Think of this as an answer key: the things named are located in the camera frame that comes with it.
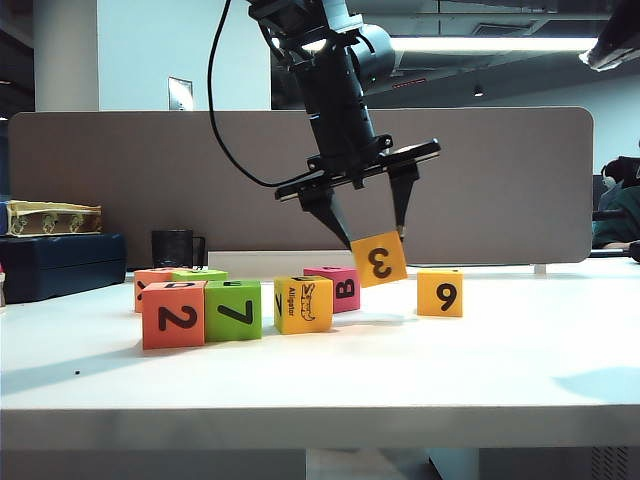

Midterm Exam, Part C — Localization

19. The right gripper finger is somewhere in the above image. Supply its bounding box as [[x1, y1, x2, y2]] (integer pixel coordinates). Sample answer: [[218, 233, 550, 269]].
[[579, 4, 640, 65], [585, 27, 640, 71]]

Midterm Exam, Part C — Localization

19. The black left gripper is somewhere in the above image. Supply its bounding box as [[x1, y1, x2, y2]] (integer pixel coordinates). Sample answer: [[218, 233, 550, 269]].
[[273, 102, 442, 252]]

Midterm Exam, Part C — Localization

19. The yellow letter block P 3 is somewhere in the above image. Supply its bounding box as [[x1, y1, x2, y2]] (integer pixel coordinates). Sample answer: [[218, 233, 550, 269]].
[[351, 230, 409, 290]]

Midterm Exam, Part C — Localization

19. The yellow letter block alligator E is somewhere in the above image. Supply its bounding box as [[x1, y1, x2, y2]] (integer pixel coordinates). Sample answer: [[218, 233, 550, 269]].
[[273, 275, 335, 335]]

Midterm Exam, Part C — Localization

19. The green letter block E 7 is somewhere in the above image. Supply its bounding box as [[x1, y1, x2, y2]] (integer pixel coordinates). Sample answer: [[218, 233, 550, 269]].
[[203, 278, 263, 343]]

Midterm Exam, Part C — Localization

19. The orange letter block D 2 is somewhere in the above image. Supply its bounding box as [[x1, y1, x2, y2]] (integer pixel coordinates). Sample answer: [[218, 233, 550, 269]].
[[141, 280, 208, 351]]

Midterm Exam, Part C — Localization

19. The red letter block B 4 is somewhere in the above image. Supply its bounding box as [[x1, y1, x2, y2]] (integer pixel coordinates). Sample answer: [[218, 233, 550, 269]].
[[302, 265, 361, 315]]

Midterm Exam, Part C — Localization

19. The yellow letter block A 9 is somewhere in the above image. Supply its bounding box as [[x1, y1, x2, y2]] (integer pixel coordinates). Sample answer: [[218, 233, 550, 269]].
[[416, 268, 465, 319]]

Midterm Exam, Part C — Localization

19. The green letter block D 3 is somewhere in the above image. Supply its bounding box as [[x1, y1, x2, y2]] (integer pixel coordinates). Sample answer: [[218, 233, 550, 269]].
[[171, 268, 230, 283]]

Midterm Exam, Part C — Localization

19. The orange letter block Y 3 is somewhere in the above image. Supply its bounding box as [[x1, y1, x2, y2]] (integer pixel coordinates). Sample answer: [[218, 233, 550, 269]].
[[133, 267, 176, 314]]

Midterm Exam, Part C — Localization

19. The long beige box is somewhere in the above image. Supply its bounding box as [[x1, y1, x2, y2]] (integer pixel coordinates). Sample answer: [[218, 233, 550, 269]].
[[207, 249, 393, 276]]

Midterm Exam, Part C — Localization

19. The seated person in dark top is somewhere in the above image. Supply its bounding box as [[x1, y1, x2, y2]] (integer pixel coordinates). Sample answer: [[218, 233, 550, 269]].
[[592, 155, 640, 251]]

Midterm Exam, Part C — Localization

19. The black mug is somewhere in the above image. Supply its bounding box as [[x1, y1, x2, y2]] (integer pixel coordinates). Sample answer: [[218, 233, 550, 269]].
[[151, 228, 207, 270]]

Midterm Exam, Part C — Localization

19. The white table leg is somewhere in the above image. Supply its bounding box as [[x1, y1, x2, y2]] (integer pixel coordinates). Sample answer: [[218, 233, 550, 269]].
[[427, 447, 481, 480]]

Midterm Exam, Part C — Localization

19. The yellow printed box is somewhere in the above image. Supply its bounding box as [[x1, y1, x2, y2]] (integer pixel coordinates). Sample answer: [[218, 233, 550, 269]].
[[5, 199, 104, 237]]

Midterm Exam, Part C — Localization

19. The dark blue case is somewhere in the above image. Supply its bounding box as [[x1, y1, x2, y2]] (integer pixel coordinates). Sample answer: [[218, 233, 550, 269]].
[[0, 232, 127, 305]]

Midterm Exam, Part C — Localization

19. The grey cabinet with vent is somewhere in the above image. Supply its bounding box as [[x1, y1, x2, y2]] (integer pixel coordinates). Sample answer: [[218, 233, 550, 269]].
[[478, 447, 640, 480]]

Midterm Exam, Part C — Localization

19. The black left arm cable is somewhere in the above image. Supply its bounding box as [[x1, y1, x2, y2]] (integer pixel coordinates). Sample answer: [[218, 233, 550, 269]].
[[207, 0, 284, 189]]

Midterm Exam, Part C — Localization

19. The small wall sign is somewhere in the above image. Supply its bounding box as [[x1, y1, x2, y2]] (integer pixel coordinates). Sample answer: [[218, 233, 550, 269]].
[[167, 75, 195, 112]]

